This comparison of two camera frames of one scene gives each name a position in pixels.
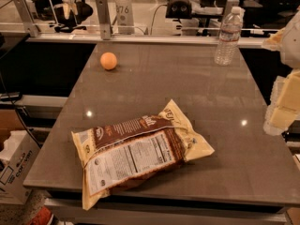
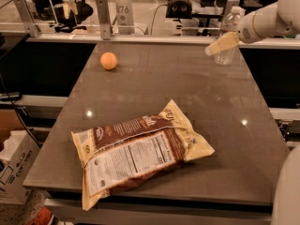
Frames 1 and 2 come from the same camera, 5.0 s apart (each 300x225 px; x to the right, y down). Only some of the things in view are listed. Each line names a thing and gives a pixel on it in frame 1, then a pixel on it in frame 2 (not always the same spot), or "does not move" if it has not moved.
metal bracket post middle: [103, 17] does not move
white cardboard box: [17, 155] does not move
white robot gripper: [292, 46] to [247, 29]
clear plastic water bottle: [229, 37] does not move
